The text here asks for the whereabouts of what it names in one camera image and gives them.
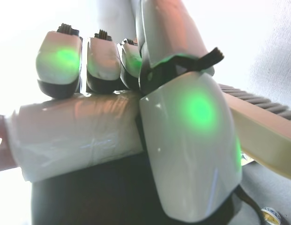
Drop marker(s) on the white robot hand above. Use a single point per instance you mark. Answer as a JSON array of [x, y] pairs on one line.
[[189, 140]]

